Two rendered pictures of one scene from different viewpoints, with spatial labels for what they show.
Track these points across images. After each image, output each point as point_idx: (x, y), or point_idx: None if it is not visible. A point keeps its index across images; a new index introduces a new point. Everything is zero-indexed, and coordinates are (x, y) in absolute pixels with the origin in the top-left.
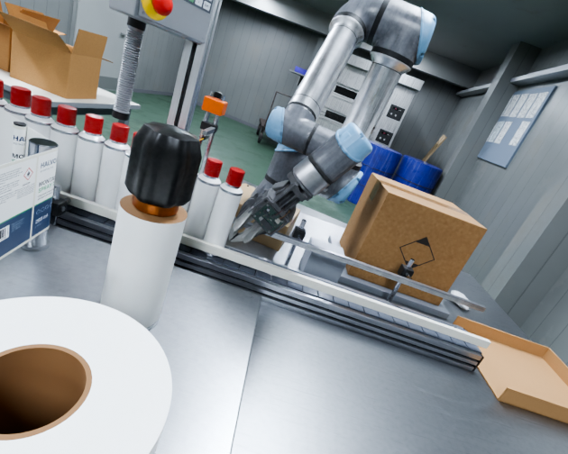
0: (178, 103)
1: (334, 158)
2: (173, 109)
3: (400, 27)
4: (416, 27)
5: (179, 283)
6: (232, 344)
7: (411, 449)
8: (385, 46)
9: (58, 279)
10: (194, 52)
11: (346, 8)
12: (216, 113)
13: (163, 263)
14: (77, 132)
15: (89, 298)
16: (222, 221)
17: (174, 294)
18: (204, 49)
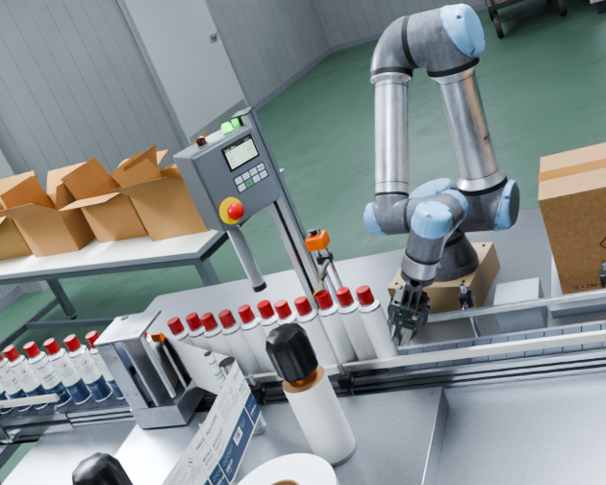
0: (292, 249)
1: (421, 246)
2: (292, 256)
3: (432, 47)
4: (446, 38)
5: (367, 409)
6: (415, 443)
7: (602, 470)
8: (432, 69)
9: (284, 446)
10: (278, 206)
11: (374, 65)
12: (321, 248)
13: (328, 410)
14: (239, 325)
15: (307, 450)
16: (378, 336)
17: (365, 421)
18: (283, 200)
